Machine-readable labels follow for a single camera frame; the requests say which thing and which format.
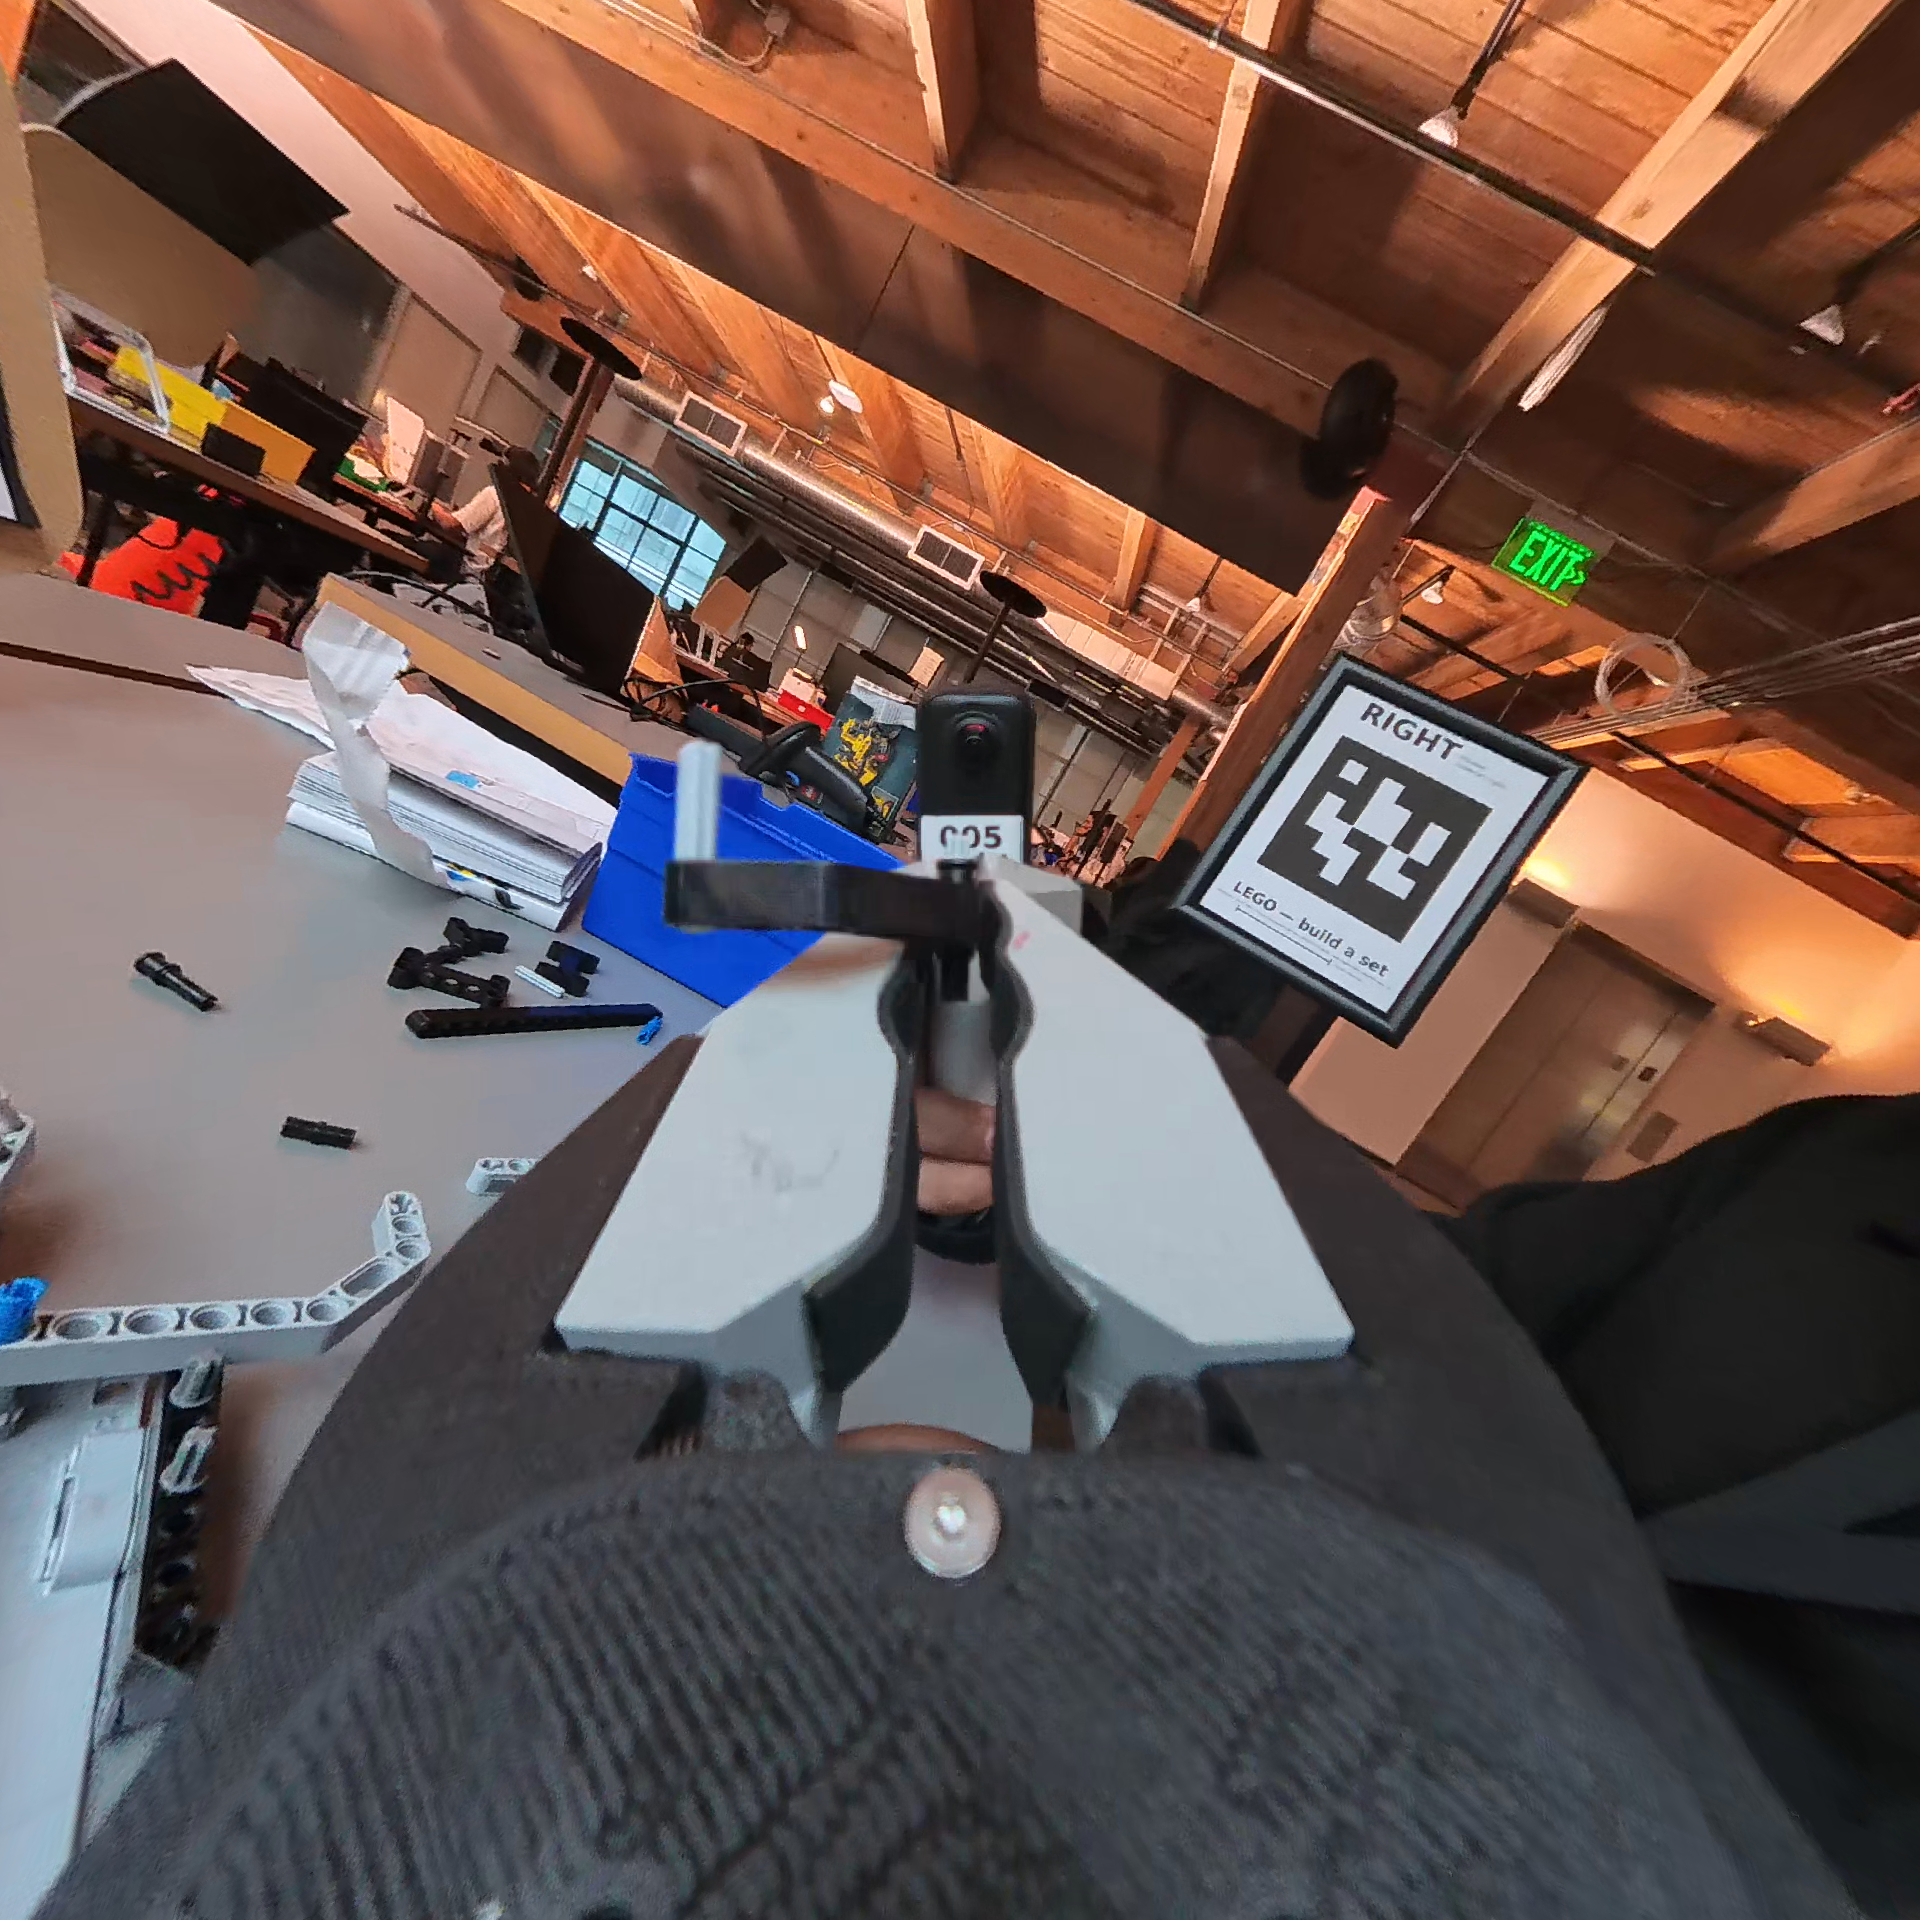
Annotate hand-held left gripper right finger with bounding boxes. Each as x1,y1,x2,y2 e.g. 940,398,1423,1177
989,896,1355,1454

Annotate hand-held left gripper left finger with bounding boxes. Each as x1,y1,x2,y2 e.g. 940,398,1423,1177
555,901,923,1443

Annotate black lego beam with axle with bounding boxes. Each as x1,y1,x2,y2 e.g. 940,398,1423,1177
664,742,1003,961

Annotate person's right forearm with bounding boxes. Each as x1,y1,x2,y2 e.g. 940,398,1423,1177
1437,1093,1920,1920

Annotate long black lego beam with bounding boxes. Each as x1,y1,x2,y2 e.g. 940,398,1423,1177
405,999,666,1046

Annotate grey and black lego assembly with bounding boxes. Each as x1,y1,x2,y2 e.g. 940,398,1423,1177
0,1190,437,1391

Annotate grey lego jaw model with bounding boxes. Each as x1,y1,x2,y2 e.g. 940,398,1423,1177
0,1358,227,1882

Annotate person's right hand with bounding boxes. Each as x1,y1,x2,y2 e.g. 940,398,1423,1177
915,1093,995,1214

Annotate yellow toy box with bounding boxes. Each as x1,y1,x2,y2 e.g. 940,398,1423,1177
833,718,922,825

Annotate black plastic tool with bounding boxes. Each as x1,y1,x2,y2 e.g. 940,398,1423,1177
692,703,890,841

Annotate blue plastic bin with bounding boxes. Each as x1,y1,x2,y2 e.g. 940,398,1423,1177
584,749,909,1010

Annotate black monitor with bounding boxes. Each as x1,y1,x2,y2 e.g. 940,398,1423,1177
488,463,664,699

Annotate stack of instruction booklets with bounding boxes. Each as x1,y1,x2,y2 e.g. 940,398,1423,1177
287,681,619,935

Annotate round black ceiling speaker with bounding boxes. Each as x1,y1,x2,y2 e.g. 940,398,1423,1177
1297,355,1405,504

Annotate wood edged grey table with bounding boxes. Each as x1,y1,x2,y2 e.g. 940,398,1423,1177
321,574,641,783

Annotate green exit sign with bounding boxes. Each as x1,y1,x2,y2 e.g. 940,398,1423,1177
1489,513,1595,608

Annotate clear plastic bag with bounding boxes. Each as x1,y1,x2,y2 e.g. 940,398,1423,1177
298,599,441,889

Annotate white paper sheet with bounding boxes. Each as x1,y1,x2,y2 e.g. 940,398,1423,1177
188,659,337,745

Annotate wooden desk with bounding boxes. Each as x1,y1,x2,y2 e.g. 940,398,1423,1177
66,398,437,577

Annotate orange cloth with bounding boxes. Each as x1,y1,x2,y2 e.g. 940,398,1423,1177
60,517,227,608

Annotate yellow storage bin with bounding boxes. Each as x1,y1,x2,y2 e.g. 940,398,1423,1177
108,343,321,483

